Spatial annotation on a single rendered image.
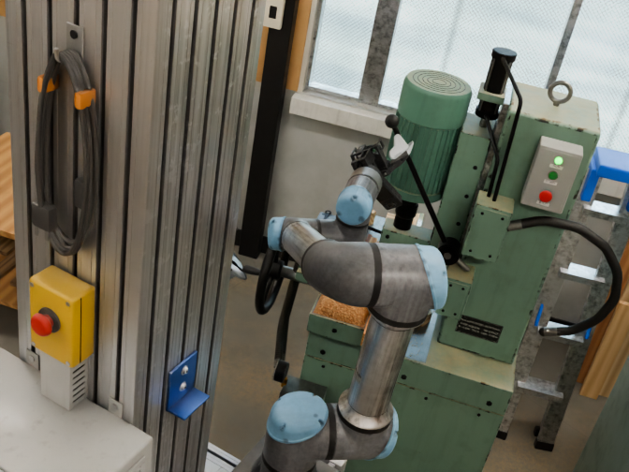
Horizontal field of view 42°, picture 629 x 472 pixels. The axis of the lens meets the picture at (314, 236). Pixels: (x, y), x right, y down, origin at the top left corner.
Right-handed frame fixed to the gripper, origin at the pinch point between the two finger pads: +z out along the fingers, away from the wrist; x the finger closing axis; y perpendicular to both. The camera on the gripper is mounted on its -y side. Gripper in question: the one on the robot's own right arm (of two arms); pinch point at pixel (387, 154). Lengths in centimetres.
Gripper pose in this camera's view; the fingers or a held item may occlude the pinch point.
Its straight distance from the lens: 206.9
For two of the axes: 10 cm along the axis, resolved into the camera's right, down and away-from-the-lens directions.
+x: -8.6, 2.8, 4.3
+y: -4.4, -8.3, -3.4
